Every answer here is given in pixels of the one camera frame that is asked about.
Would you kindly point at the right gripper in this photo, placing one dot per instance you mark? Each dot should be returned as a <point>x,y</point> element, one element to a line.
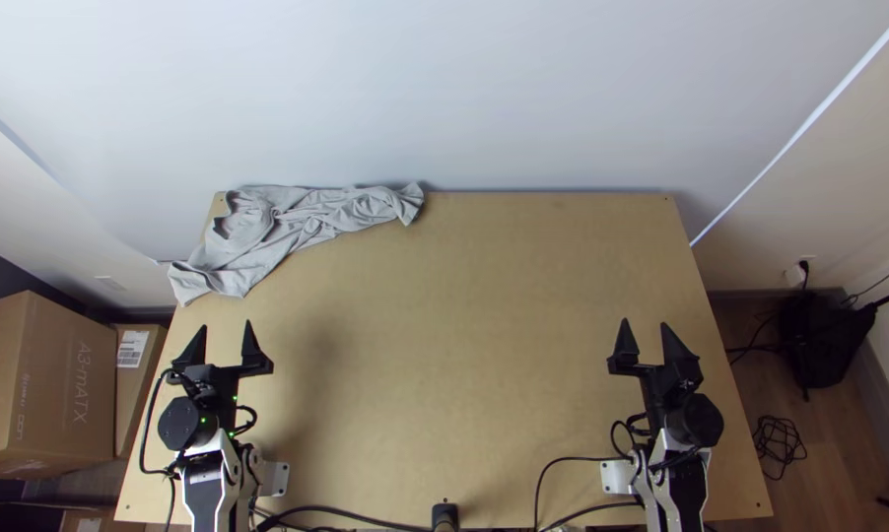
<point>662,392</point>

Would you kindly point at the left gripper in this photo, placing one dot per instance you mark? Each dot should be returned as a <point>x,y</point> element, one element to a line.
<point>221,392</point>

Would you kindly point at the grey t-shirt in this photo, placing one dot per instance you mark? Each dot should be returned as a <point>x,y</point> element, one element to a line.
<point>267,229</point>

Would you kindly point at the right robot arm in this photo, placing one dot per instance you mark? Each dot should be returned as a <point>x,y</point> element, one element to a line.
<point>677,473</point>

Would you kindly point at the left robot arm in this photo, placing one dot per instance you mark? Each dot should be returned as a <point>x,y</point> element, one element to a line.
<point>208,473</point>

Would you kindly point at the small labelled cardboard box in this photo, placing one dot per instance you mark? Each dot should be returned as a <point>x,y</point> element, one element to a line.
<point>138,392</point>

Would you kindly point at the black bag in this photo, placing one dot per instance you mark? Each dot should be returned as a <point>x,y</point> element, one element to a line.
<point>821,340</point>

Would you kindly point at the large cardboard box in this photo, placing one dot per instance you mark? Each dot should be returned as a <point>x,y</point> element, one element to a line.
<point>38,384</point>

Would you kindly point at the white wall plate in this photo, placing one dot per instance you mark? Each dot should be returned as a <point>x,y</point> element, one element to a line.
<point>110,284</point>

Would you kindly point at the black wall plug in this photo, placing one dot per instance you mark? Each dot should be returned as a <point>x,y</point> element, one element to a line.
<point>804,264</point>

